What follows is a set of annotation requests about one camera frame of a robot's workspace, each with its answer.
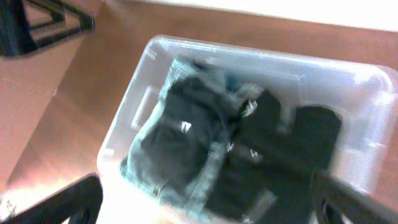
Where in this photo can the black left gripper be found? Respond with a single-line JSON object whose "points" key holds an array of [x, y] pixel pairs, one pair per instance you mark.
{"points": [[16, 29]]}

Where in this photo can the clear plastic storage bin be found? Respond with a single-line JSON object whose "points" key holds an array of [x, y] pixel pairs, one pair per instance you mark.
{"points": [[364, 95]]}

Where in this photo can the teal towel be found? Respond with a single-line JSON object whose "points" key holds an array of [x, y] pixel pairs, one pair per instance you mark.
{"points": [[232, 83]]}

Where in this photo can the light blue jeans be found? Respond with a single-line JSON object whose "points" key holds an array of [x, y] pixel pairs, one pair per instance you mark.
{"points": [[138, 169]]}

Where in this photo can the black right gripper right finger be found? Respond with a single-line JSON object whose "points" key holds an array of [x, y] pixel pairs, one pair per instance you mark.
{"points": [[335, 201]]}

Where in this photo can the black garment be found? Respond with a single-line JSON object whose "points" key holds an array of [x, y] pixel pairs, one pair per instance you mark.
{"points": [[194, 116], [265, 176]]}

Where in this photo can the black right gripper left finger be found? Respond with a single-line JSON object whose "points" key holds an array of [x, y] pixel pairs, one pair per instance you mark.
{"points": [[78, 203]]}

